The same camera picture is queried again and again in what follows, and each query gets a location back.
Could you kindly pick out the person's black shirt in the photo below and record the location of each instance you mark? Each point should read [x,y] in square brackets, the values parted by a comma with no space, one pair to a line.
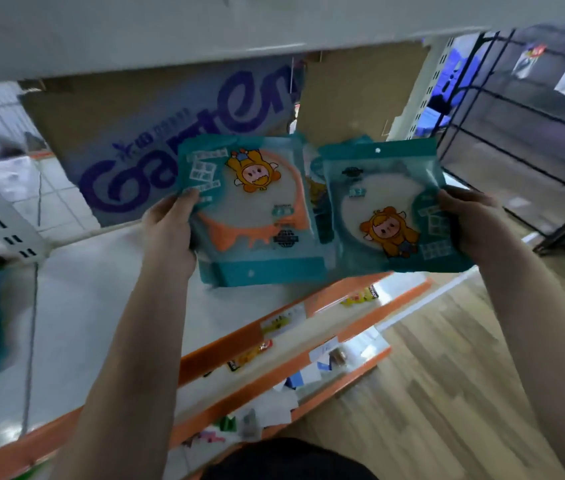
[287,462]

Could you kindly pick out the person's right forearm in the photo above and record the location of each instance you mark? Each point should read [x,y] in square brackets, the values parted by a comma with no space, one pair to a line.
[552,354]

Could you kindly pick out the pile of white paper cards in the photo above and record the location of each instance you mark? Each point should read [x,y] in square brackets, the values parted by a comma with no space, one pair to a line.
[277,409]

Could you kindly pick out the white paper price tag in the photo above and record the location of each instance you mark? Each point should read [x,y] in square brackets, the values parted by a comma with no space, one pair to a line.
[323,348]

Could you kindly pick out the person's left hand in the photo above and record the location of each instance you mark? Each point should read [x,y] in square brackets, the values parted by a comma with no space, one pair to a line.
[167,239]

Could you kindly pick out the cardboard sheet blue lettering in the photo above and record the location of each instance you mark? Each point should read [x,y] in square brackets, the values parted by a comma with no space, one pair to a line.
[112,124]

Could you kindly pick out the teal packet round mirror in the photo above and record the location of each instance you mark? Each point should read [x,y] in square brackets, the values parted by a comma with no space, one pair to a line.
[387,159]

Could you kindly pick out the paper tag red mark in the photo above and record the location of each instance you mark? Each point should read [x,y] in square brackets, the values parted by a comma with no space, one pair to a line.
[528,60]

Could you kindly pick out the white metal shelf orange trim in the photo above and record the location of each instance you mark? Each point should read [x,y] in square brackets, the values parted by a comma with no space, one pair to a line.
[12,394]
[87,319]

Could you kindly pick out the pile of colourful cards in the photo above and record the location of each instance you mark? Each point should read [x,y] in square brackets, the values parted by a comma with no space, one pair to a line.
[212,432]

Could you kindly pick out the person's right hand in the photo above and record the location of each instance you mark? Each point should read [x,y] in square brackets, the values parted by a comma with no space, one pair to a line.
[482,229]

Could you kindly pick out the teal packet orange mirror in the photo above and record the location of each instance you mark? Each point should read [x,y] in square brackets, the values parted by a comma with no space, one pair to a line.
[262,269]

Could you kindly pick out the yellow white price label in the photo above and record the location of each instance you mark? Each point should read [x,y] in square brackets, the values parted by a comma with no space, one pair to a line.
[283,320]

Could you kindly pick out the person's left forearm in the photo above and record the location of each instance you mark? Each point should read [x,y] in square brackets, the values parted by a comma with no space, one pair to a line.
[127,384]

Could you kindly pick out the black metal rack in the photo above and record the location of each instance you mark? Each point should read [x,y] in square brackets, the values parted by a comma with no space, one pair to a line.
[562,229]

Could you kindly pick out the yellow snack sachet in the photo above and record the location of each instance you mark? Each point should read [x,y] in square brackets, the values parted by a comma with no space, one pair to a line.
[250,354]
[360,296]

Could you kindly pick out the plain brown cardboard sheet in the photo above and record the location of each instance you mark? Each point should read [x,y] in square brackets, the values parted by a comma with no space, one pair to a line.
[362,94]

